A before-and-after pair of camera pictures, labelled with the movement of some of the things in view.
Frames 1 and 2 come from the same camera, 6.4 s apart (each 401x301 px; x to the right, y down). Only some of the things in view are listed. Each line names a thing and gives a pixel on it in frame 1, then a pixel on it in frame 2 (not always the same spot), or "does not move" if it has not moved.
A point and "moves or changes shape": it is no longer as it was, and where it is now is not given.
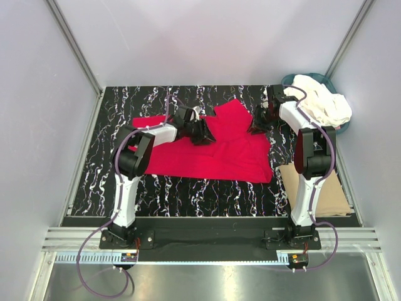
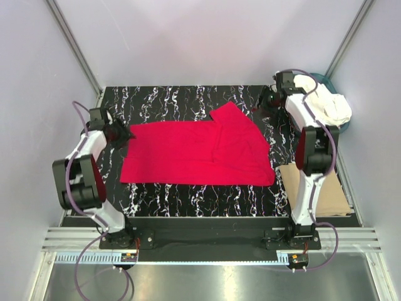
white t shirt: (325, 107) does not move
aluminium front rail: (69, 239) does not move
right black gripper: (255, 121) to (262, 96)
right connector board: (297, 260) does not move
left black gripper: (205, 136) to (125, 134)
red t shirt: (239, 153) moves or changes shape
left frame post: (56, 10) does not move
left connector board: (128, 257) does not move
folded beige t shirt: (333, 200) does not move
